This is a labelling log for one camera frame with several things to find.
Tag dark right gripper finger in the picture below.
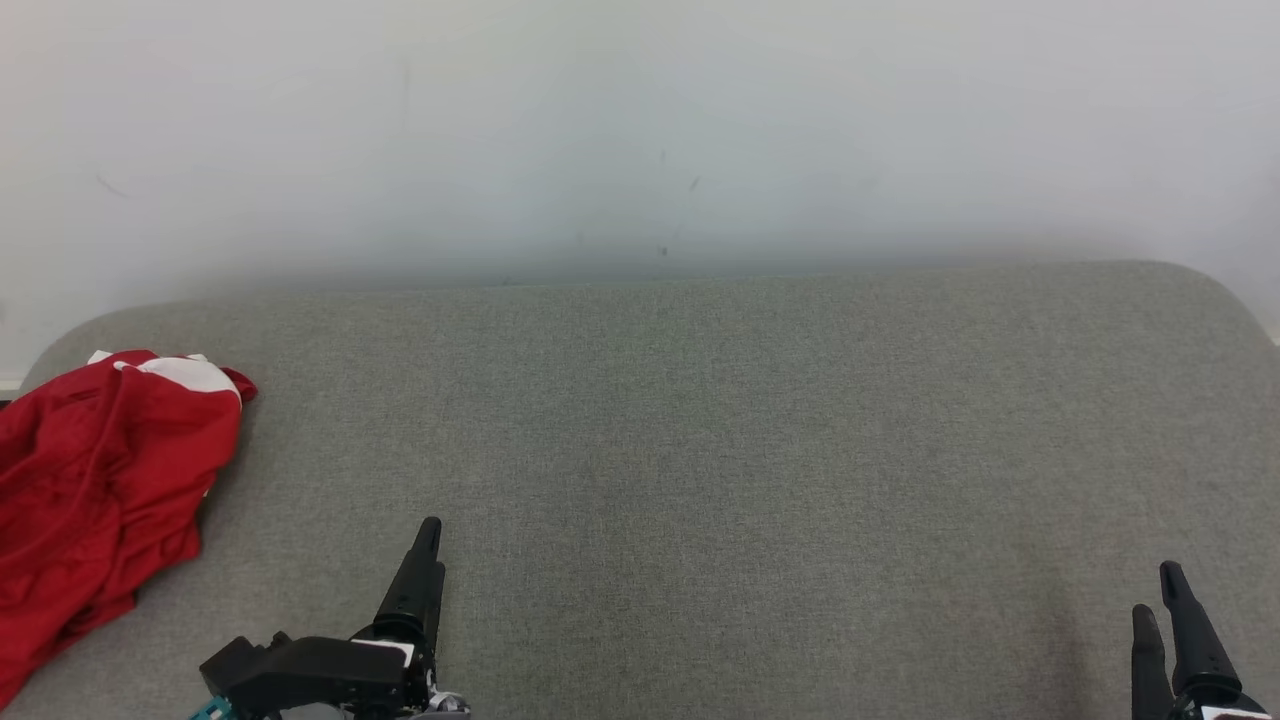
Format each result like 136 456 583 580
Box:
1132 604 1176 720
1160 562 1241 701

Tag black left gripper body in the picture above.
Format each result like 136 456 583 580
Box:
345 622 471 720

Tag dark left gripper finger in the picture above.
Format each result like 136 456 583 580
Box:
375 515 446 647

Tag red white jersey shirt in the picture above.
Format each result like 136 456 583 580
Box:
0 400 206 711

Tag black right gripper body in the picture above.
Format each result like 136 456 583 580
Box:
1175 685 1273 720

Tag grey fabric sofa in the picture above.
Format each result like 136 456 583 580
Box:
0 260 1280 720

